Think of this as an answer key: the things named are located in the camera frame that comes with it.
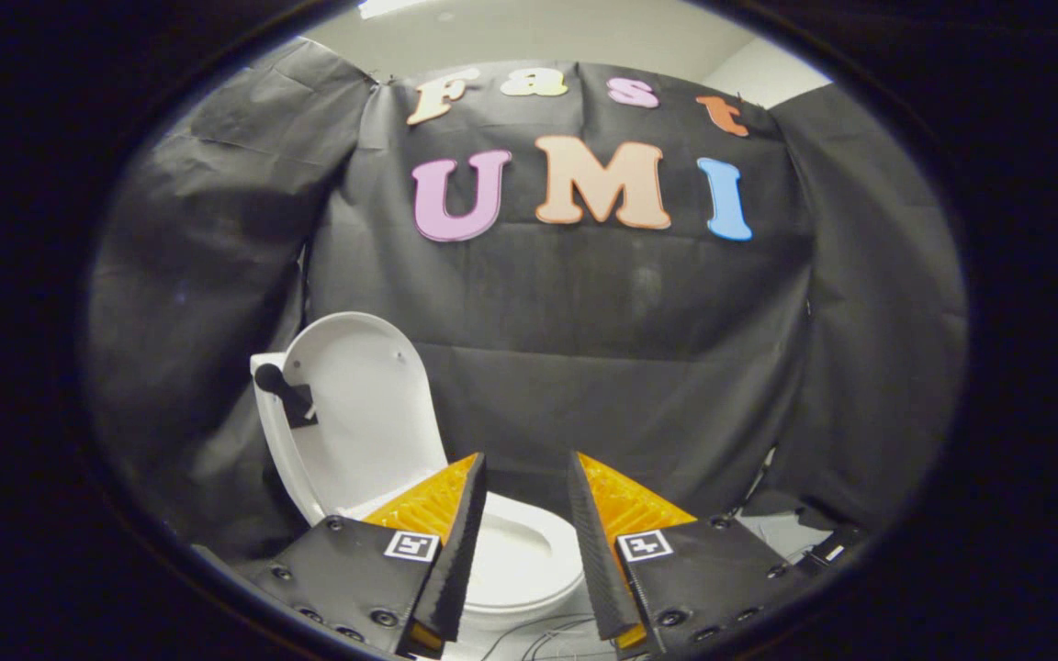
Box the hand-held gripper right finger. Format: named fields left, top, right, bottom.
left=568, top=452, right=824, bottom=657

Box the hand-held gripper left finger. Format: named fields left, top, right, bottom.
left=244, top=452, right=489, bottom=660

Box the black round lid handle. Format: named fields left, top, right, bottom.
left=253, top=363, right=319, bottom=430

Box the white toilet seat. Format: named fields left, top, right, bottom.
left=345, top=491, right=585, bottom=611

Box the black backdrop cloth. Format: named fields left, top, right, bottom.
left=88, top=37, right=969, bottom=561

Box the small black device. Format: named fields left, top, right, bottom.
left=805, top=521, right=870, bottom=566

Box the bundle of loose cables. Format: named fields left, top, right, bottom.
left=478, top=611, right=622, bottom=661

